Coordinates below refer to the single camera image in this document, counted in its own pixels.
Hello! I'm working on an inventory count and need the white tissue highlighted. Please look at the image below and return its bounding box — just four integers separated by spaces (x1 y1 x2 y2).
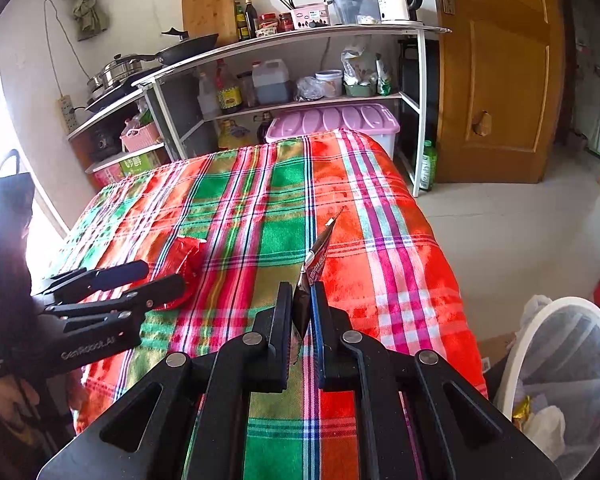
522 405 566 462

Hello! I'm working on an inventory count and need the gold snack wrapper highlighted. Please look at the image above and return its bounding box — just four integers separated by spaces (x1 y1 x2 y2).
512 396 531 431

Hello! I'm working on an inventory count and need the red snack wrapper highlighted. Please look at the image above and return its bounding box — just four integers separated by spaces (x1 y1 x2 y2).
162 236 207 311

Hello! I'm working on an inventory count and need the wooden door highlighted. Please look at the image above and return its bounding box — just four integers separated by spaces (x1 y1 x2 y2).
437 0 565 183

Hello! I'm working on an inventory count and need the dark liquid plastic jug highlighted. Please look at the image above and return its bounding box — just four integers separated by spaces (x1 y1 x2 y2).
251 58 292 105

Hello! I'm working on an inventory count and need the yellow label oil bottle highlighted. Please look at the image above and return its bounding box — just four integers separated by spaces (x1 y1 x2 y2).
215 60 244 114

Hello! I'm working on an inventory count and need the pink lid storage box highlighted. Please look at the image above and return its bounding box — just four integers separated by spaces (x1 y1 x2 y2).
265 103 400 158

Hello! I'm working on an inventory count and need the green bottle on floor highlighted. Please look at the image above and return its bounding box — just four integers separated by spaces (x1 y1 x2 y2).
419 140 438 192

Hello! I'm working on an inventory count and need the pink basket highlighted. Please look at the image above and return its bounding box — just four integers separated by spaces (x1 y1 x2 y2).
120 122 161 153

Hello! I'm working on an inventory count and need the plaid tablecloth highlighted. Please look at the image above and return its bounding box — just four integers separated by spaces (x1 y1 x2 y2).
54 128 489 480

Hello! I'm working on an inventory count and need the black frying pan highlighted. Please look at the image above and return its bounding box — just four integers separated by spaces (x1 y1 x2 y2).
129 27 219 65

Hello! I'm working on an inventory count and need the pink utensil box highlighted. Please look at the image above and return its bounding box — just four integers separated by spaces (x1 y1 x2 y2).
291 2 330 30

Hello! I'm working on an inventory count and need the clear plastic container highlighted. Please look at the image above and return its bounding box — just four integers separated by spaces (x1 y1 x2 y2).
327 0 381 25

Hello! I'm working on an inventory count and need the white trash bin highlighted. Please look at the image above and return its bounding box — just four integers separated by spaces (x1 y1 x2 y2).
493 296 600 467

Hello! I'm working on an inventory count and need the steel pot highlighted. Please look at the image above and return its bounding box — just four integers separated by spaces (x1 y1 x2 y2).
87 54 143 104

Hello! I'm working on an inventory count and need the white metal shelf rack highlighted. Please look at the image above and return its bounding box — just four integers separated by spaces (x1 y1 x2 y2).
68 22 443 186

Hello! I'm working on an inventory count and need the wooden cutting board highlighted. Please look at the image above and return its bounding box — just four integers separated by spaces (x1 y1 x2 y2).
181 0 238 46

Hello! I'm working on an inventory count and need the left hand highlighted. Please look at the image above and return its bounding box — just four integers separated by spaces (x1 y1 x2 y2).
0 368 90 436

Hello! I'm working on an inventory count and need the brown snack wrapper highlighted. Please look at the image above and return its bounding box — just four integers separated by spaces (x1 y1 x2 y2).
291 210 342 339

